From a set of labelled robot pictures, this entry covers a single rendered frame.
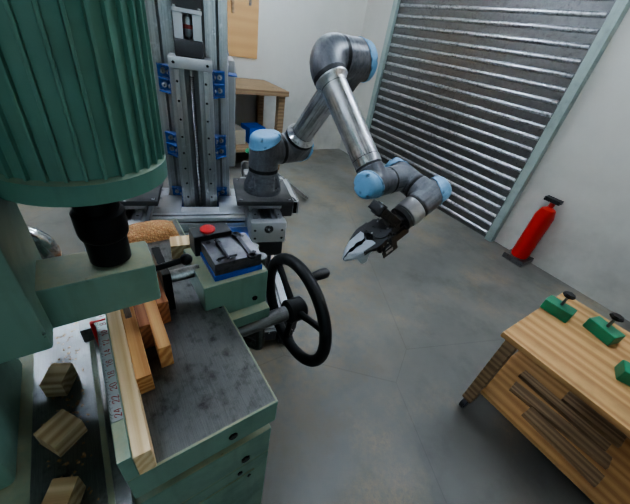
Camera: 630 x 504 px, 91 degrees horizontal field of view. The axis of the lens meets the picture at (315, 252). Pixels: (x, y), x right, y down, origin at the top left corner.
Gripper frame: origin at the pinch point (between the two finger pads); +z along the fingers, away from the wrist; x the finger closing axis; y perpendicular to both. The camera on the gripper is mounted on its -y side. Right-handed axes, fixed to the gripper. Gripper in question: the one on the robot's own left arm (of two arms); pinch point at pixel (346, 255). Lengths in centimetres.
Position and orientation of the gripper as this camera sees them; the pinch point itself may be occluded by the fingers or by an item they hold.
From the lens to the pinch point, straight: 81.0
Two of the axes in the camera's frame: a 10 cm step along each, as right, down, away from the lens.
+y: 3.0, 6.0, 7.5
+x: -5.4, -5.4, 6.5
